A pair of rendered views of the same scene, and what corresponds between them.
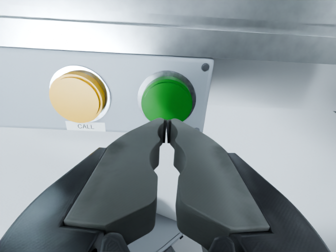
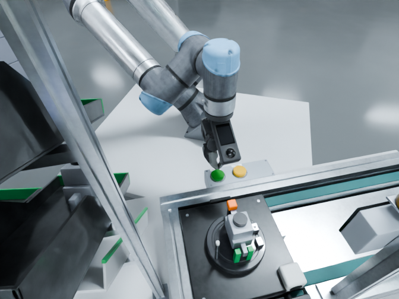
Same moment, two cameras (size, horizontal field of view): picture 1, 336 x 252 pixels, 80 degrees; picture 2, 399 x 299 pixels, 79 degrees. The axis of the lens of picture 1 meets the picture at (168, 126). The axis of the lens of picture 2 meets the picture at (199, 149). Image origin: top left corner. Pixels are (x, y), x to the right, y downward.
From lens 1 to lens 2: 0.59 m
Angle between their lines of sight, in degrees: 17
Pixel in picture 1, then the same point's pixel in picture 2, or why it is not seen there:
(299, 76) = not seen: hidden behind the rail
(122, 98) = (228, 174)
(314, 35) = (186, 199)
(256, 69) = not seen: hidden behind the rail
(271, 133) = (166, 183)
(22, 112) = (253, 165)
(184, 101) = (214, 175)
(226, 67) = not seen: hidden behind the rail
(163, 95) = (219, 175)
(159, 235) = (199, 132)
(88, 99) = (236, 171)
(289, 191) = (145, 162)
